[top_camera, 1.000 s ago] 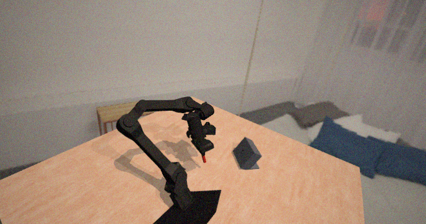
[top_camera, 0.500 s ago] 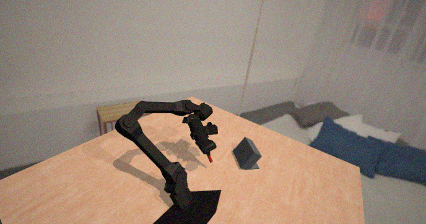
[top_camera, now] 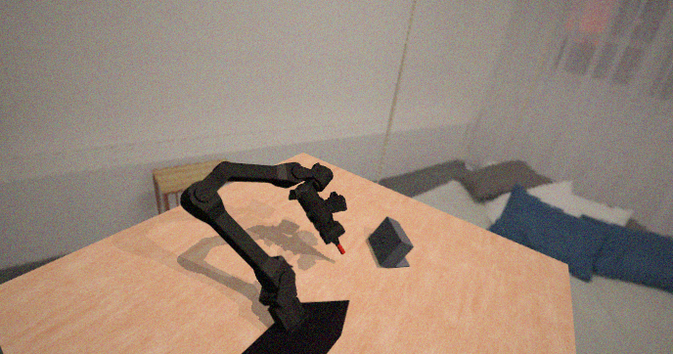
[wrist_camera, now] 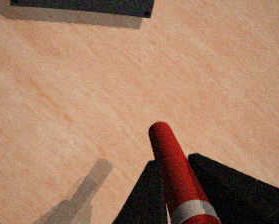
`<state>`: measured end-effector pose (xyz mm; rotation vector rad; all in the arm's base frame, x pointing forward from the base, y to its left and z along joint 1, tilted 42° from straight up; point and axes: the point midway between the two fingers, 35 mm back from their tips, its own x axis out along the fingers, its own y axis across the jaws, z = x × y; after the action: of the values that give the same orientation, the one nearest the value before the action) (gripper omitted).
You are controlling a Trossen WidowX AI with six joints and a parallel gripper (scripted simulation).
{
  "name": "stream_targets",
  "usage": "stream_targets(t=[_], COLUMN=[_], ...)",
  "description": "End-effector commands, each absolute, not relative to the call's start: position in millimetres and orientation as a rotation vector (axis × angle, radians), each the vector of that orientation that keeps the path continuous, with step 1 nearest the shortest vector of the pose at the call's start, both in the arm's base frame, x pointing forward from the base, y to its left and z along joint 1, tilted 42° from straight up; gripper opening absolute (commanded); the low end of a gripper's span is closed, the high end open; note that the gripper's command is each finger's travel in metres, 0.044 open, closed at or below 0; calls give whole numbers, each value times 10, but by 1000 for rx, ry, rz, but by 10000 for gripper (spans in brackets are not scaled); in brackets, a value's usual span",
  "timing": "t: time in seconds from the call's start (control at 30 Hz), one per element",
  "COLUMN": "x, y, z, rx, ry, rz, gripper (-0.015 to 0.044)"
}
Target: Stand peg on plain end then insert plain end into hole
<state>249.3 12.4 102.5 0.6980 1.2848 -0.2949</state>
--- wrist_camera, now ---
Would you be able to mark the black sloped panel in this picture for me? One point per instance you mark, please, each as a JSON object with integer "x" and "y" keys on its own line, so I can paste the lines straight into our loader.
{"x": 134, "y": 8}

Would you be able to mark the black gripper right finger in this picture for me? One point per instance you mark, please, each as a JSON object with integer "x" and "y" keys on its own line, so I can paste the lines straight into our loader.
{"x": 236, "y": 197}

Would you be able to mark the red peg with white band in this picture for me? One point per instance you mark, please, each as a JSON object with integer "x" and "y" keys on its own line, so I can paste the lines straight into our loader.
{"x": 186, "y": 200}

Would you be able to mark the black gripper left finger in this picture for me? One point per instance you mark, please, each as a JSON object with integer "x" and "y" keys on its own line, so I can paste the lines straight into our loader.
{"x": 147, "y": 203}

